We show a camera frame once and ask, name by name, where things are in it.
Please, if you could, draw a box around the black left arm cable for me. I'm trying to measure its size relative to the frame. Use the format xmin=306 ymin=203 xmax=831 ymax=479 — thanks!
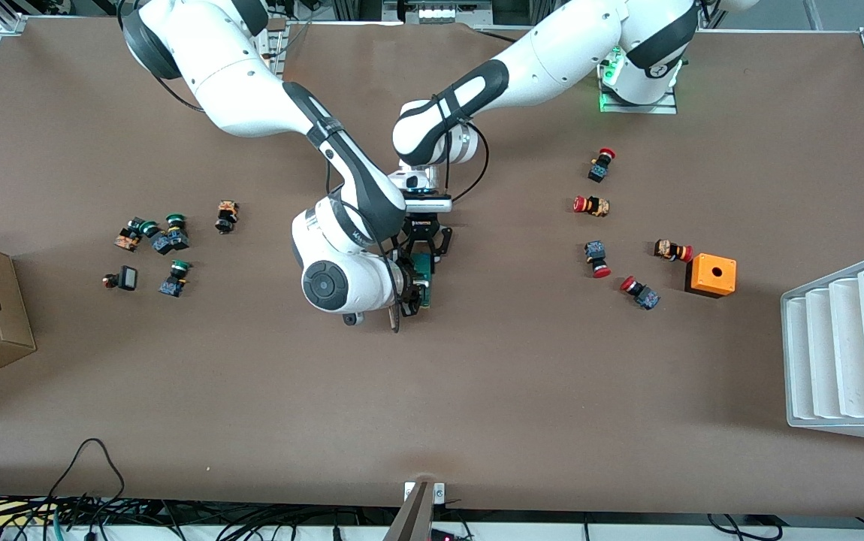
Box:
xmin=432 ymin=94 xmax=490 ymax=204

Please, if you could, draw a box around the green load switch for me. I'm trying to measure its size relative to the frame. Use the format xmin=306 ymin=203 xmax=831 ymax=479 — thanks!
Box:
xmin=411 ymin=252 xmax=437 ymax=309

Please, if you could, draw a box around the red pushbutton blue block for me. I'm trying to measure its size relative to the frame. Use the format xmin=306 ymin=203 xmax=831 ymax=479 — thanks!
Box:
xmin=588 ymin=147 xmax=617 ymax=183
xmin=619 ymin=275 xmax=661 ymax=311
xmin=584 ymin=240 xmax=612 ymax=280

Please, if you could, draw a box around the brown support beam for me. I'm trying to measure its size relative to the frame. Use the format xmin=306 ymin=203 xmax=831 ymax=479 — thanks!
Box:
xmin=383 ymin=481 xmax=437 ymax=541

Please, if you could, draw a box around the white stepped tray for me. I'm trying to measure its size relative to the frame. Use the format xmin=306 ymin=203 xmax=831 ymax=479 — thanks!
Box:
xmin=780 ymin=250 xmax=864 ymax=446

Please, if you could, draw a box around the orange button enclosure box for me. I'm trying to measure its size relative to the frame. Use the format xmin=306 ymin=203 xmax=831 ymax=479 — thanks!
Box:
xmin=684 ymin=253 xmax=738 ymax=299

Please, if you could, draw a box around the black switch lower left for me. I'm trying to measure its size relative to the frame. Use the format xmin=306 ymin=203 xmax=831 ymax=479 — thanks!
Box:
xmin=102 ymin=265 xmax=139 ymax=292

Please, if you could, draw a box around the grey device with lights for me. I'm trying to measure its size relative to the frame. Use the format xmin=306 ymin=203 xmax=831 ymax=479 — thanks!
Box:
xmin=381 ymin=0 xmax=494 ymax=25

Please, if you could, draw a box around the green pushbutton blue block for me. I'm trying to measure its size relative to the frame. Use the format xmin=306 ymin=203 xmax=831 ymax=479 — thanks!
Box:
xmin=159 ymin=260 xmax=192 ymax=298
xmin=139 ymin=219 xmax=174 ymax=256

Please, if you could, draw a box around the green pushbutton black block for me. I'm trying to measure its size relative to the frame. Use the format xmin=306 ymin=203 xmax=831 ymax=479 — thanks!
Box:
xmin=165 ymin=213 xmax=191 ymax=251

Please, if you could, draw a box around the black looped cable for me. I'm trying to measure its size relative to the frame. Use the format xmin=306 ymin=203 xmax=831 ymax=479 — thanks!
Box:
xmin=45 ymin=438 xmax=126 ymax=519

